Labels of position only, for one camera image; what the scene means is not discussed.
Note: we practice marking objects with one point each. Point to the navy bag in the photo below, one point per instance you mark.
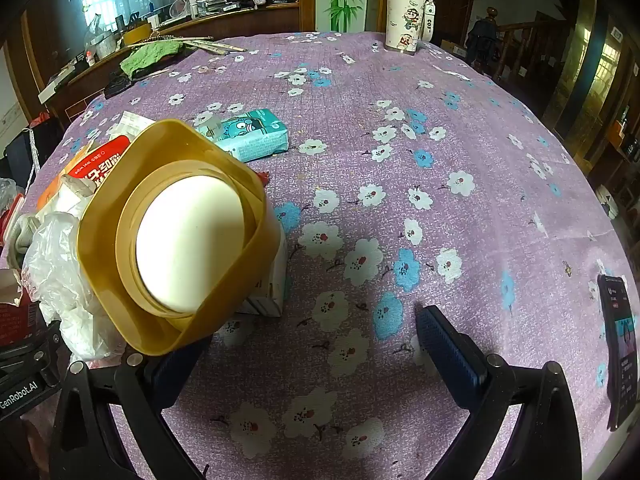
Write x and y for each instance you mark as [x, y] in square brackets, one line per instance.
[20, 160]

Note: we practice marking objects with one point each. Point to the flat white box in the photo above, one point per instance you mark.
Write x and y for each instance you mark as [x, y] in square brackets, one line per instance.
[55, 85]

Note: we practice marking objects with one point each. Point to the white striped carton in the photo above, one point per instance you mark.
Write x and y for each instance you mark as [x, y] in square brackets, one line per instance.
[270, 285]

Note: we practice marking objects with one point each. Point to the orange plastic packet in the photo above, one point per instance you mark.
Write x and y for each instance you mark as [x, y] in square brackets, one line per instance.
[50, 190]

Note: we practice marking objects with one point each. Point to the white paper packet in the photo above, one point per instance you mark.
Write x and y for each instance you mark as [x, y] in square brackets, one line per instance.
[130, 125]

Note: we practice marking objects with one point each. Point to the clear plastic bag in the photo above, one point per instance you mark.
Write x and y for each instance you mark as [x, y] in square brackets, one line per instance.
[10, 195]

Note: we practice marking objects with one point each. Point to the white perforated metal strip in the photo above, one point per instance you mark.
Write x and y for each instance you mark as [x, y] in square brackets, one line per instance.
[35, 152]

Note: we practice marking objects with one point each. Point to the white plastic bag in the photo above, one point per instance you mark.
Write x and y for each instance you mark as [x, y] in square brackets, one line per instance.
[55, 260]

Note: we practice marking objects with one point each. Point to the wooden stair railing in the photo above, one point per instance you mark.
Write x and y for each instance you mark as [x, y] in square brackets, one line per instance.
[520, 40]

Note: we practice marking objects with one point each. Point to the yellow square bowl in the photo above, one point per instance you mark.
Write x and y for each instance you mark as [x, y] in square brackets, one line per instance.
[110, 240]

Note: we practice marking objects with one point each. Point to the small red wrapper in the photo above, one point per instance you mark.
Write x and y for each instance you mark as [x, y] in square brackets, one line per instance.
[263, 177]

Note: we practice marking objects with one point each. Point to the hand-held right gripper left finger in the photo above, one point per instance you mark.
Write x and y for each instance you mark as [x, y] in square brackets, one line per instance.
[172, 380]

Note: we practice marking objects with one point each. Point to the bamboo skewer bundle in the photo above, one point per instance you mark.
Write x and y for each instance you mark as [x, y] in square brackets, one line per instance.
[220, 46]

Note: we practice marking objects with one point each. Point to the teal tissue packet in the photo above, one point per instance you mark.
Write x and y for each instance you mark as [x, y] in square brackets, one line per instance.
[250, 135]

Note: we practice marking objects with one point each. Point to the cardboard box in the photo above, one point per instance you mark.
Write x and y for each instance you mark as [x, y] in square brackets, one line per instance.
[455, 48]

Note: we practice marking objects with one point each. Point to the small black pouch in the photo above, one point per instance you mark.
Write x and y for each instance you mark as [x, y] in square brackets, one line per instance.
[117, 85]

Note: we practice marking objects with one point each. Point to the small white bottle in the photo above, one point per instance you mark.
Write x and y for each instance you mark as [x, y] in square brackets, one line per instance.
[193, 5]

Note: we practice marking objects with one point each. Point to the black smartphone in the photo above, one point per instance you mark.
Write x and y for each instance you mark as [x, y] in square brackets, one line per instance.
[622, 340]

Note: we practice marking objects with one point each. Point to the red printed carton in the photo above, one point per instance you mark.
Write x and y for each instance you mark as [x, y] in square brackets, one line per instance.
[17, 315]

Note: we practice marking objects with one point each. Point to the wooden brick-pattern counter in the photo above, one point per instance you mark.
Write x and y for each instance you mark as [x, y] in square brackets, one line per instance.
[225, 20]

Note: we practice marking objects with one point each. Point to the purple floral tablecloth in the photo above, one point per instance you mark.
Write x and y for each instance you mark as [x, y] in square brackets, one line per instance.
[350, 110]

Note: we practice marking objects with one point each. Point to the red wet wipes packet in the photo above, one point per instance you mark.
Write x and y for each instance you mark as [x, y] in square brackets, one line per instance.
[100, 165]

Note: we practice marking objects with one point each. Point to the white sticker tumbler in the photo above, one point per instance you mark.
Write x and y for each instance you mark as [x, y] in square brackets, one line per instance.
[402, 15]

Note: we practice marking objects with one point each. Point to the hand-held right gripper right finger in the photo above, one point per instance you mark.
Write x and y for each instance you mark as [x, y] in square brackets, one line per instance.
[445, 350]

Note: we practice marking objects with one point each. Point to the green cloth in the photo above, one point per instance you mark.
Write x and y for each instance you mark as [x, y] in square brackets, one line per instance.
[150, 57]

